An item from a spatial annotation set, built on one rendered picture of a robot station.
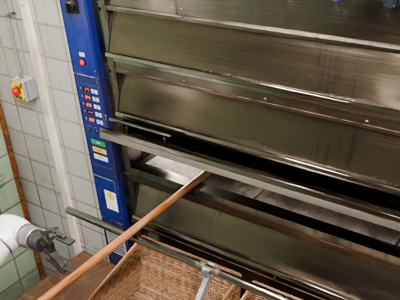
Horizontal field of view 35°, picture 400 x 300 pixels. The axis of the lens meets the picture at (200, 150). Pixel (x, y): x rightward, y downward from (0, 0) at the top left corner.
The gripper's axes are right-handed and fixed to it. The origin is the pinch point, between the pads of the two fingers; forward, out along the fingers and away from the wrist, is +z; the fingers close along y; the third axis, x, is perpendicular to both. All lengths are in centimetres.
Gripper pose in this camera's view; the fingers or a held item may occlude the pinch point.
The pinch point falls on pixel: (73, 257)
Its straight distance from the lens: 235.9
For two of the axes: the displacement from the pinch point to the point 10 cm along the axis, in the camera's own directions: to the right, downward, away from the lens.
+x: -6.0, 4.3, -6.8
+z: 8.0, 2.3, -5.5
